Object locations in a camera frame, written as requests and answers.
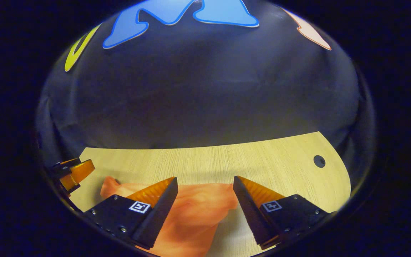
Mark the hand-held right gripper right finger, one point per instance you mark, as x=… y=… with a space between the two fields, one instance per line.
x=250 y=217

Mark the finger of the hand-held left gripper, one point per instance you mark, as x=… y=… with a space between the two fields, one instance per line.
x=82 y=170
x=61 y=170

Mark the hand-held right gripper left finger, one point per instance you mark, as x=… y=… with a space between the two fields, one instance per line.
x=161 y=217

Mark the orange T-shirt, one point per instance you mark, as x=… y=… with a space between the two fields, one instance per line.
x=194 y=214

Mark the black table grommet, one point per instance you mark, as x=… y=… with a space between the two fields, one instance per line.
x=319 y=161

